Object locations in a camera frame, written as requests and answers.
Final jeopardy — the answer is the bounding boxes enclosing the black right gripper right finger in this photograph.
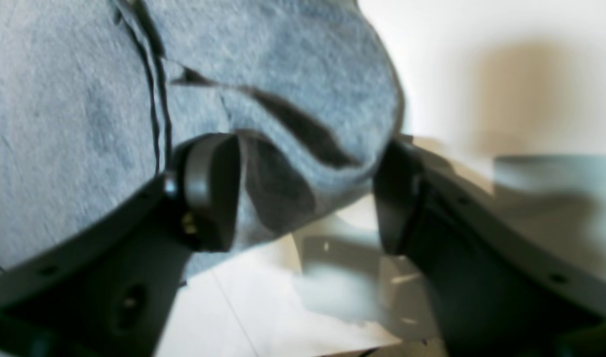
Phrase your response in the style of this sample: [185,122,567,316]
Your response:
[373,140,606,357]

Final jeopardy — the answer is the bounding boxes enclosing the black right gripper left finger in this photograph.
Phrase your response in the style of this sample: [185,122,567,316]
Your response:
[0,133,241,357]

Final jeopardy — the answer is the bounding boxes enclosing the grey t-shirt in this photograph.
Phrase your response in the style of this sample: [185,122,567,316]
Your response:
[0,0,403,268]

